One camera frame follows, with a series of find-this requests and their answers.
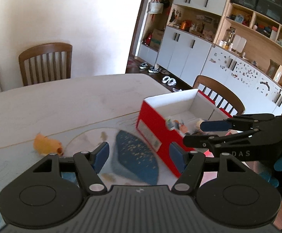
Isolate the red shoe box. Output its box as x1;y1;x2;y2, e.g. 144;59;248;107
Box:
136;89;231;177

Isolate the orange capybara plush toy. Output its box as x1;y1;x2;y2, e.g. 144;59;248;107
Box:
33;133;64;156

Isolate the blue gloved right hand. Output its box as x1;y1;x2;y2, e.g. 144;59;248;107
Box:
258;158;282;188

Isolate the clear wrapped pastry packet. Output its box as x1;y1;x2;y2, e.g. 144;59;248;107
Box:
165;117;204;135

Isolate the white wall cabinet unit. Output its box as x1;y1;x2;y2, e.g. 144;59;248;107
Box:
135;0;282;115

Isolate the brown wooden chair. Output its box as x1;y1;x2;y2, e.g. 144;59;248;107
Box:
18;42;73;86
193;75;245;115

